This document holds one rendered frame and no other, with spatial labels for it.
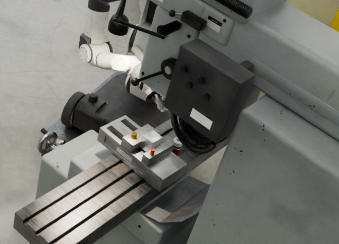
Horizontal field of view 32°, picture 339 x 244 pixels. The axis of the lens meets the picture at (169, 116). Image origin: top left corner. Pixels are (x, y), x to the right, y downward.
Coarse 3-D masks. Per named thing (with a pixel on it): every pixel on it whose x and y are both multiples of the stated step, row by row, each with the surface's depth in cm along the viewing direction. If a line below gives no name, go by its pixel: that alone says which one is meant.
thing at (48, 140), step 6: (42, 132) 274; (48, 132) 273; (54, 132) 276; (42, 138) 271; (48, 138) 274; (54, 138) 278; (42, 144) 272; (48, 144) 275; (54, 144) 281; (42, 150) 275; (48, 150) 279
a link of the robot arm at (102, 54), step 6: (96, 48) 246; (102, 48) 248; (108, 48) 250; (96, 54) 246; (102, 54) 243; (108, 54) 241; (96, 60) 245; (102, 60) 242; (108, 60) 239; (96, 66) 248; (102, 66) 243; (108, 66) 240
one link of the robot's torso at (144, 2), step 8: (144, 0) 274; (144, 8) 275; (152, 8) 279; (144, 16) 281; (152, 16) 282; (144, 24) 283; (136, 32) 285; (136, 40) 286; (144, 40) 284; (144, 48) 286
